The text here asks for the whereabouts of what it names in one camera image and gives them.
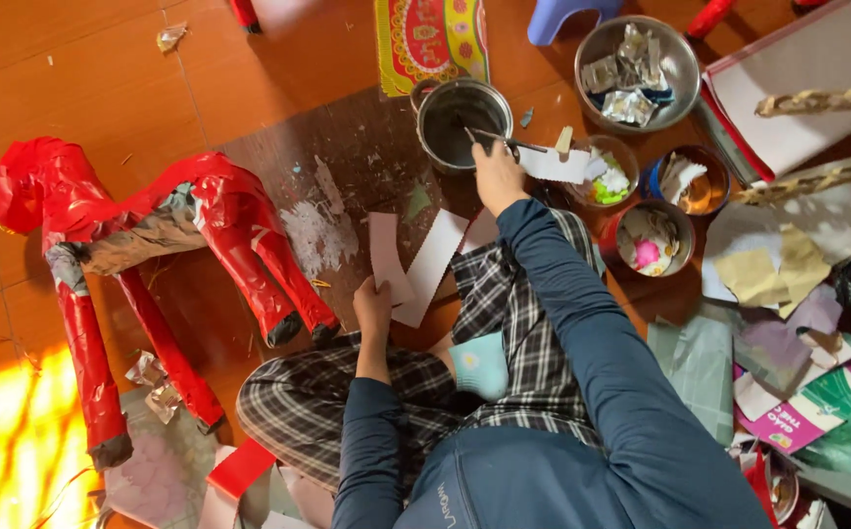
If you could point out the person's right hand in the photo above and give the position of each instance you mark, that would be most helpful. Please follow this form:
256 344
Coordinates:
499 182

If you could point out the person's left hand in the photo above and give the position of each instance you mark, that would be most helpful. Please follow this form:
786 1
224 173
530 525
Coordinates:
372 312

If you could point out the person's right fingers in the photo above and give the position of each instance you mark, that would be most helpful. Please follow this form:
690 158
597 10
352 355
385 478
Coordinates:
495 152

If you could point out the thin glue brush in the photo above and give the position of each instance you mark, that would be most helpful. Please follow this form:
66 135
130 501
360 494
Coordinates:
506 139

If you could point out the steel glue pot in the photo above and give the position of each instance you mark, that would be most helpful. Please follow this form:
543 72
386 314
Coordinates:
446 132

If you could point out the white paper piece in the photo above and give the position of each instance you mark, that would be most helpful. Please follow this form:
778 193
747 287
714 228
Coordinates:
554 166

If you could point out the small wooden spatula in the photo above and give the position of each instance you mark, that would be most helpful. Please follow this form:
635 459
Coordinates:
564 139

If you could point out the small bowl of paper flowers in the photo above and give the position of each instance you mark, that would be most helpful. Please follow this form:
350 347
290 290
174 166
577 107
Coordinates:
609 180

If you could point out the yellow red patterned paper sheet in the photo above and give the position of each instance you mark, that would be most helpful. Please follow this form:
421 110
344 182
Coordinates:
432 40

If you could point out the dark wooden work board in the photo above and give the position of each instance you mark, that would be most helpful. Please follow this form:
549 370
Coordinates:
366 147

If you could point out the heap of silver foil scraps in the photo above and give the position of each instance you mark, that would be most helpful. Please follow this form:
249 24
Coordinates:
627 73

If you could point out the blue plastic stool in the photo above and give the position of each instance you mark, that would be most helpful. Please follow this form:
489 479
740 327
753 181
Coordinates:
565 15

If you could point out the red tin of paper flowers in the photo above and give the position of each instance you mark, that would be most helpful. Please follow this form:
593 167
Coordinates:
649 242

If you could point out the blue bowl of white cutouts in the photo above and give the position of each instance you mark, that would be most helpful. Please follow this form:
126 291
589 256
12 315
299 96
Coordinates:
690 184

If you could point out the large steel bowl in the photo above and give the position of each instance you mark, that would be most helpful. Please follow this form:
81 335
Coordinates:
679 66

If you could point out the light blue sock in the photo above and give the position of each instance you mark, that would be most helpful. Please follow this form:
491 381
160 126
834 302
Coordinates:
480 364

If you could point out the red stool leg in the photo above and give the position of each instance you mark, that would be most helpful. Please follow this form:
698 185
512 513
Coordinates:
710 16
245 13

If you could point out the plaid trousers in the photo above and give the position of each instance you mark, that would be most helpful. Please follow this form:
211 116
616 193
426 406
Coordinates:
396 397

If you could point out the pale green plastic bag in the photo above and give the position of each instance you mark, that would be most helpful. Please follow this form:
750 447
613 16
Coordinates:
693 375

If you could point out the gold paper-wrapped stick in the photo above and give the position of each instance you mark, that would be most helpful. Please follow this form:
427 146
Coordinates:
807 182
822 101

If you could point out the navy blue jacket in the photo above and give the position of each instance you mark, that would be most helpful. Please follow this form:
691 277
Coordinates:
579 455

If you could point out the stack of white paper sheets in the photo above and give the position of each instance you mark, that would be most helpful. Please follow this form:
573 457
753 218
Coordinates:
800 51

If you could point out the red paper horse figure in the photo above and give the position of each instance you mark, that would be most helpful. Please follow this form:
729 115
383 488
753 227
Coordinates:
175 220

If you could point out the heap of coloured paper sheets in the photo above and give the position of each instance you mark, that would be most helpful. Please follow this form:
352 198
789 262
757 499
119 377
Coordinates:
785 330

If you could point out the crumpled silver foil scrap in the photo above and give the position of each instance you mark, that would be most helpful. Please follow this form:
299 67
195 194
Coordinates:
171 37

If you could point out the crumpled silver foil pieces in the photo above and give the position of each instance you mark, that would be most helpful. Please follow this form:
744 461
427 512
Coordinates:
153 382

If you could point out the pale patterned paper sheet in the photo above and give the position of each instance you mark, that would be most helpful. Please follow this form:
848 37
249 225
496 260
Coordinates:
161 463

